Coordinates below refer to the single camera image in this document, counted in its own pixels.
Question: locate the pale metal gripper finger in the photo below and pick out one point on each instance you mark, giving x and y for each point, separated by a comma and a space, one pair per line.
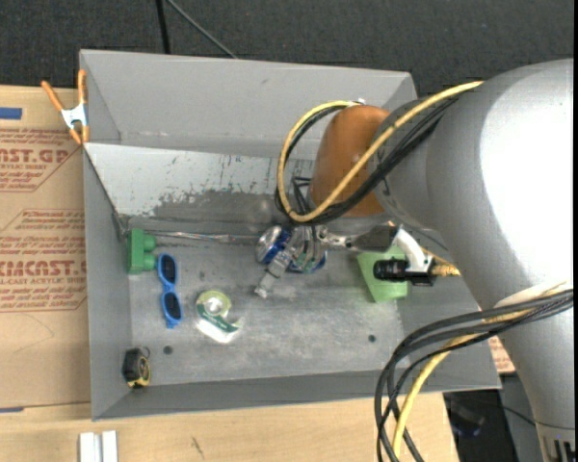
272, 277
302, 248

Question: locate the blue and silver can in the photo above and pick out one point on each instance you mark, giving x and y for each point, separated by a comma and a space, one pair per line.
269, 244

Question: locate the light green cup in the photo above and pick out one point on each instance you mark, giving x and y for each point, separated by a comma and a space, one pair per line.
383, 290

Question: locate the grey metal bin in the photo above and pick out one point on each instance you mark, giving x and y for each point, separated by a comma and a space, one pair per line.
289, 335

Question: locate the green and white tape dispenser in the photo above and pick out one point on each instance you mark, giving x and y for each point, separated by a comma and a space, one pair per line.
217, 323

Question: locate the blue sunglasses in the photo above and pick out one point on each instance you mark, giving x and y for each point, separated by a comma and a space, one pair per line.
169, 301

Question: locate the green toy brick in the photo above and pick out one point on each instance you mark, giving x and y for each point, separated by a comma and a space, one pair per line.
138, 253

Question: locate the black and yellow tape measure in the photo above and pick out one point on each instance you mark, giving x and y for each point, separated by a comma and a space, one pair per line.
136, 366

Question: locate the brown cardboard board red print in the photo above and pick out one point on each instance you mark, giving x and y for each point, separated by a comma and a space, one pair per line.
38, 335

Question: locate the black cylinder on white bracket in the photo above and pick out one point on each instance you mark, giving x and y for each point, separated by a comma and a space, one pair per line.
394, 270

